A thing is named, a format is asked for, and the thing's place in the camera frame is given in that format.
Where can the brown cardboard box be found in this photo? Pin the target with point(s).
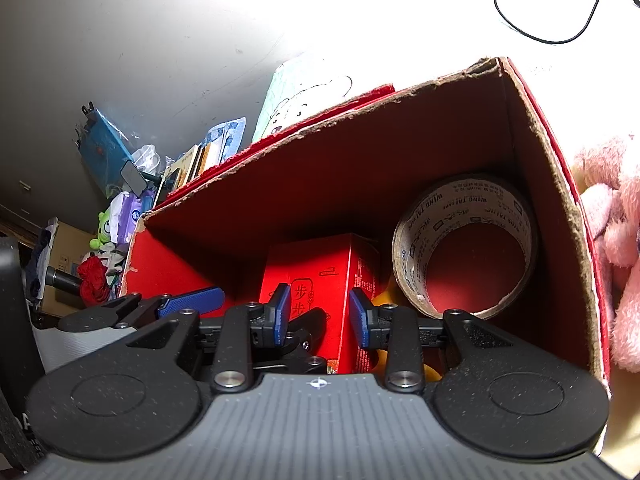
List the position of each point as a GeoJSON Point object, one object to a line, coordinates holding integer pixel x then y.
{"type": "Point", "coordinates": [67, 252]}

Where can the clear plastic bag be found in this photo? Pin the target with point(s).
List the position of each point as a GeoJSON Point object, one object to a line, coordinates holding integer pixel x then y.
{"type": "Point", "coordinates": [147, 156]}

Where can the small black-framed mirror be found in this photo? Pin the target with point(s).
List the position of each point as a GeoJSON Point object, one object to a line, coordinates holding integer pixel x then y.
{"type": "Point", "coordinates": [132, 176]}

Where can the blue plastic-wrapped package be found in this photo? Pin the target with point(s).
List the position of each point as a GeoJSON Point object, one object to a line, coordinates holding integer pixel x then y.
{"type": "Point", "coordinates": [107, 147]}

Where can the red cloth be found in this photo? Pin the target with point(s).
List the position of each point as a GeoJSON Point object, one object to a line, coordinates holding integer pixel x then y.
{"type": "Point", "coordinates": [95, 280]}

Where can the blue white printed packet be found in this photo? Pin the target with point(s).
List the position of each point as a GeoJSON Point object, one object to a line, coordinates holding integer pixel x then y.
{"type": "Point", "coordinates": [227, 135]}

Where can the green plush toy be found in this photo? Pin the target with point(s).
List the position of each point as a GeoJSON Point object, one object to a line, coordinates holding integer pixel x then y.
{"type": "Point", "coordinates": [102, 232]}

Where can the black tube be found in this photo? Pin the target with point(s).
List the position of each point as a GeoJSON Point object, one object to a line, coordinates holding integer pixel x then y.
{"type": "Point", "coordinates": [62, 280]}

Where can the orange-brown gourd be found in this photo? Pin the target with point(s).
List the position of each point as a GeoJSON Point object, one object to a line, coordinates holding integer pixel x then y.
{"type": "Point", "coordinates": [378, 362]}

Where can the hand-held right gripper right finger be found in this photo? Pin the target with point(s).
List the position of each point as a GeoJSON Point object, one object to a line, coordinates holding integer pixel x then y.
{"type": "Point", "coordinates": [357, 317]}

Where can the purple wet wipes pack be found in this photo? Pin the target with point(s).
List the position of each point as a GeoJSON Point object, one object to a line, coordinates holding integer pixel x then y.
{"type": "Point", "coordinates": [131, 215]}

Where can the red cardboard box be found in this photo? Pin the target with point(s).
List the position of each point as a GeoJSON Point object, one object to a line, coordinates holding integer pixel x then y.
{"type": "Point", "coordinates": [350, 170]}

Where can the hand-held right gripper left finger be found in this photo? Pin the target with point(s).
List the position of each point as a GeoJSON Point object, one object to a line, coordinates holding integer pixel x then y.
{"type": "Point", "coordinates": [282, 310]}

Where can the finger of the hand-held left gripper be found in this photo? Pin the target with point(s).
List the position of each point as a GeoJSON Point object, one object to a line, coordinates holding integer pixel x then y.
{"type": "Point", "coordinates": [192, 300]}
{"type": "Point", "coordinates": [312, 327]}

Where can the pale green bear-print bag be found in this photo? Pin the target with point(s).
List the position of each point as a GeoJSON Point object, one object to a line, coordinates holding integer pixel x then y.
{"type": "Point", "coordinates": [290, 95]}

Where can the pink plush toy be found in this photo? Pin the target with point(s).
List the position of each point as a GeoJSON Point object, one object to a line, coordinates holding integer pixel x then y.
{"type": "Point", "coordinates": [617, 230]}

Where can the dark cloth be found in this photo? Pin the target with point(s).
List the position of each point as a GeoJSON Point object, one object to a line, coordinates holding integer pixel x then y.
{"type": "Point", "coordinates": [42, 255]}

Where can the small red printed carton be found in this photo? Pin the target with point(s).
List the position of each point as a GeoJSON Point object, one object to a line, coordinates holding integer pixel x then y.
{"type": "Point", "coordinates": [330, 270]}

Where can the printed packing tape roll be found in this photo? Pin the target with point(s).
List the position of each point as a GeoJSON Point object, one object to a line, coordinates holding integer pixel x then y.
{"type": "Point", "coordinates": [470, 195]}

